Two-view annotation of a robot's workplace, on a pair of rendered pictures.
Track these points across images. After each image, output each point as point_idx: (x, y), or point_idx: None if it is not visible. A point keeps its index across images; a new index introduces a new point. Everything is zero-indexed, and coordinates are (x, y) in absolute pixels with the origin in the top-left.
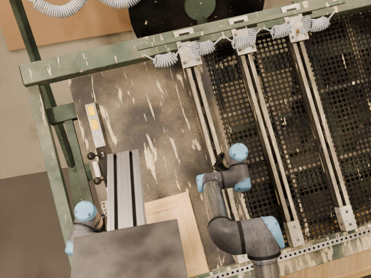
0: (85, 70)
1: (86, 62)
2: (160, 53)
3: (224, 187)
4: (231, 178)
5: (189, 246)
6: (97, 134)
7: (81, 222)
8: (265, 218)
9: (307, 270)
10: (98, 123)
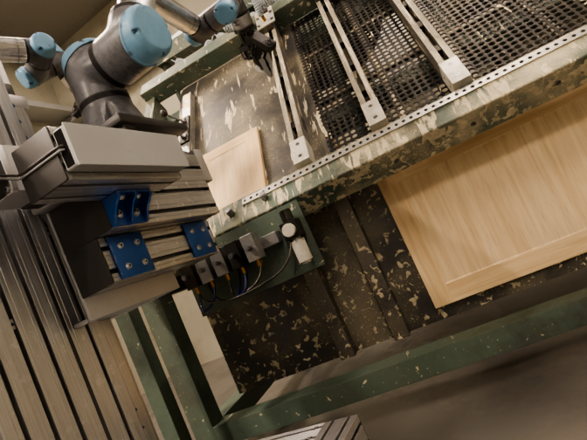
0: (183, 69)
1: (185, 63)
2: None
3: (207, 20)
4: (211, 7)
5: (249, 173)
6: (186, 110)
7: None
8: None
9: (475, 228)
10: (189, 103)
